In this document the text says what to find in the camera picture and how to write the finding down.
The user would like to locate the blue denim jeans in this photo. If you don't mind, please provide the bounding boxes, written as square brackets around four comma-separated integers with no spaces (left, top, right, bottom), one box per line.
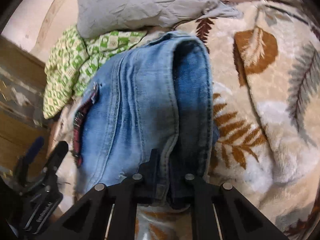
[74,31,219,204]

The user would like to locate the wooden bedside furniture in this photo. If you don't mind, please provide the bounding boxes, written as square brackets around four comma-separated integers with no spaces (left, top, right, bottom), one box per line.
[1,37,50,178]

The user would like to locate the green white patterned pillow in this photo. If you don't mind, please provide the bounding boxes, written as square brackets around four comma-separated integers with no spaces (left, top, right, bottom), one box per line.
[43,25,147,119]

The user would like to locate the cream leaf print blanket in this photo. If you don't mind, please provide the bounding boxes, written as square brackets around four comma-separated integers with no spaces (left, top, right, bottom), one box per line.
[54,1,319,239]

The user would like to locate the grey quilted pillow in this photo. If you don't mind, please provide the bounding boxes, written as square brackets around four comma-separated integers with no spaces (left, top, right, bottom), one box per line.
[77,0,243,38]

